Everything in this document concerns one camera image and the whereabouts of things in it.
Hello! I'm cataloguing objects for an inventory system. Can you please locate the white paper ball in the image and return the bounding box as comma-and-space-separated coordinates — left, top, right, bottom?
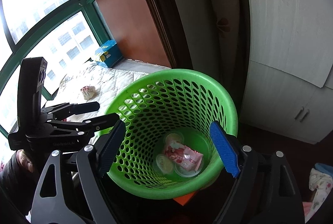
80, 86, 97, 101

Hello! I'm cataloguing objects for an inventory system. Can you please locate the person's left hand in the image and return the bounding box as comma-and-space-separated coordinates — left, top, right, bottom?
16, 149, 34, 173

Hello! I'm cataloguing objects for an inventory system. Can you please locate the white quilted mattress pad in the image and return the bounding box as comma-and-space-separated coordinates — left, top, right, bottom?
45, 62, 149, 122

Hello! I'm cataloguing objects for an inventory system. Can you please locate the white floral cloth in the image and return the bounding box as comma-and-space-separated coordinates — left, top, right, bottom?
303, 163, 332, 223

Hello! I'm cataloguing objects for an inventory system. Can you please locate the blue tissue box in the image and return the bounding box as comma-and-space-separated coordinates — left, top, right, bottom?
93, 40, 124, 68

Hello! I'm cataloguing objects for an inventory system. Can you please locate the green plastic waste basket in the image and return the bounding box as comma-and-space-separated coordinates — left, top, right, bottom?
106, 69, 238, 200

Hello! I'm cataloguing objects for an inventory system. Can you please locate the round plastic lid in basket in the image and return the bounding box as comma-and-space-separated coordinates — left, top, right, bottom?
155, 154, 174, 174

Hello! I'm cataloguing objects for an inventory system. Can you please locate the pink snack wrapper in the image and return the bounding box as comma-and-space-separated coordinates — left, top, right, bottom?
164, 141, 203, 172

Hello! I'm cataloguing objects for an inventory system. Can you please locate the white wardrobe cabinet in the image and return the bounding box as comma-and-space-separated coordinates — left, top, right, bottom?
242, 0, 332, 144

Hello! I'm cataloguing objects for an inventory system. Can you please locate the brown wooden panel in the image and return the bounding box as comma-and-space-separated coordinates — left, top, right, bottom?
96, 0, 170, 67

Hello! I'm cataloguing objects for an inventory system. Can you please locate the green window frame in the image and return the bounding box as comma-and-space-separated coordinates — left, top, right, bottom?
1, 0, 112, 137

